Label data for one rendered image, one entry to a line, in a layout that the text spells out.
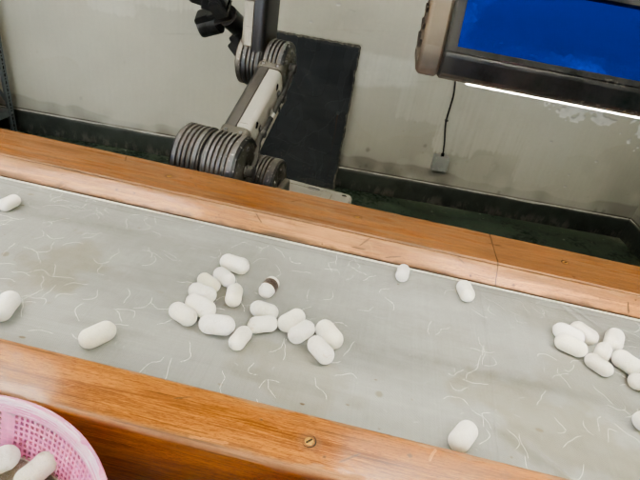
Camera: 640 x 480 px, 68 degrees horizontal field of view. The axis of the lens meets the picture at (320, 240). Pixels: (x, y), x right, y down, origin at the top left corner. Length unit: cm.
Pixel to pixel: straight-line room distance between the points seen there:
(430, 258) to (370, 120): 191
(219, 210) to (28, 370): 35
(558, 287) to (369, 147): 196
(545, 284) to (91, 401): 57
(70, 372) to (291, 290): 26
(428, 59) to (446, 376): 33
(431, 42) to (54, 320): 44
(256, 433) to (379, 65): 222
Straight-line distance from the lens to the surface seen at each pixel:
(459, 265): 70
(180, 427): 41
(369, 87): 251
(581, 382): 62
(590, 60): 35
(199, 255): 63
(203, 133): 89
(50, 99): 304
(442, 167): 262
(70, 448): 43
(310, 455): 41
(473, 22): 34
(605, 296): 77
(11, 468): 46
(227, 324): 50
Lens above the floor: 110
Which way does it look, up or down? 31 degrees down
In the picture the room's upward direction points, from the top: 10 degrees clockwise
